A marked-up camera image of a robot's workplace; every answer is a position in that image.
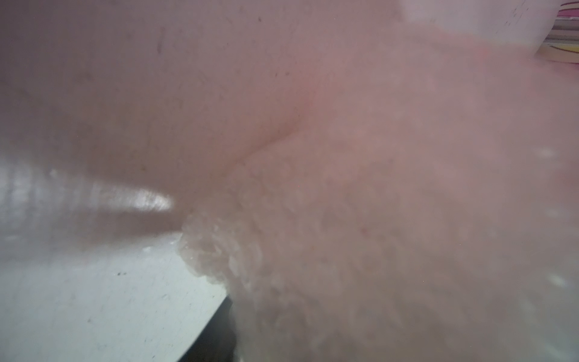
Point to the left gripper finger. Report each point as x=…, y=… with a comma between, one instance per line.
x=216, y=342

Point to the bubble wrap sheet stack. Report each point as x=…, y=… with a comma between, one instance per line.
x=426, y=209

